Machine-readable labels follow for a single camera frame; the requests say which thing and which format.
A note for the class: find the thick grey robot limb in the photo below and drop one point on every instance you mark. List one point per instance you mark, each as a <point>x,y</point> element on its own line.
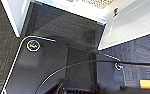
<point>79,70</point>

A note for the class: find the dark wardrobe fitting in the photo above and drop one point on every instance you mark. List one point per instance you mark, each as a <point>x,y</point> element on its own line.
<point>116,11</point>

